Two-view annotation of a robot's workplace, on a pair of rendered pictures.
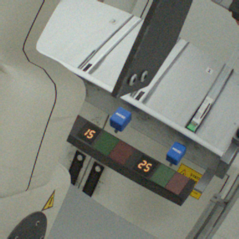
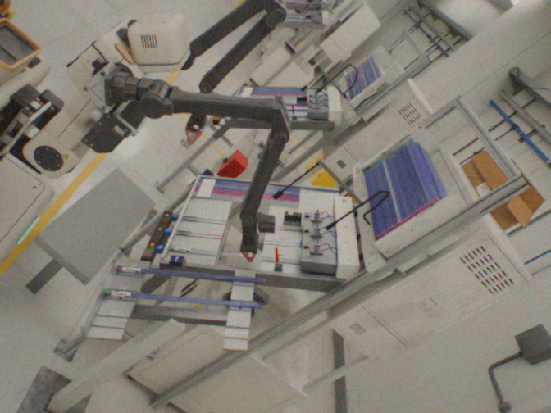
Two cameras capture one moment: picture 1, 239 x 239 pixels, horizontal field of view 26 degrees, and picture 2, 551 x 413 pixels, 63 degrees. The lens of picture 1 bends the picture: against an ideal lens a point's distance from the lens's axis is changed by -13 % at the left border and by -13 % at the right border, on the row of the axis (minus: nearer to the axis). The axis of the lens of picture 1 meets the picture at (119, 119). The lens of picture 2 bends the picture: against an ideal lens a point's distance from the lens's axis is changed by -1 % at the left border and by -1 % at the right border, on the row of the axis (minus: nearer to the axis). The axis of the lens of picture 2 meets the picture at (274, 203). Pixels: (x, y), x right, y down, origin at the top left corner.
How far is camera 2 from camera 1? 156 cm
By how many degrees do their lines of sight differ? 46
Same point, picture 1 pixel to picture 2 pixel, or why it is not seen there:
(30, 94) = (60, 117)
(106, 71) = (188, 224)
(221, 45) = (419, 401)
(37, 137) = (61, 129)
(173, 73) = (198, 238)
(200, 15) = (428, 370)
